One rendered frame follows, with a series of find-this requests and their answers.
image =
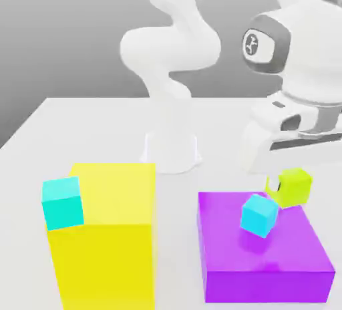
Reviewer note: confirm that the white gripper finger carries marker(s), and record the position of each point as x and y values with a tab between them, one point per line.
271	183

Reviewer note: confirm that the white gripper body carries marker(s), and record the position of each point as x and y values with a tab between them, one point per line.
294	159

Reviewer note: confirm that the small lime green cube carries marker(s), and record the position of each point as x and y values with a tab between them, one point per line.
295	191

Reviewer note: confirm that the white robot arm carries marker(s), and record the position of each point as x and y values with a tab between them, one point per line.
171	48

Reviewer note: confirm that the small sky blue cube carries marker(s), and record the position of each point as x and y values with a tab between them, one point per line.
257	216

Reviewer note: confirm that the small turquoise cube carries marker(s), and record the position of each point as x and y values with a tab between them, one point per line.
62	208

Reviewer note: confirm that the large purple box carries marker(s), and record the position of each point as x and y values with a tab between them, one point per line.
267	267

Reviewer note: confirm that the large yellow box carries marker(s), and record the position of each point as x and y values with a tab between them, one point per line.
107	256

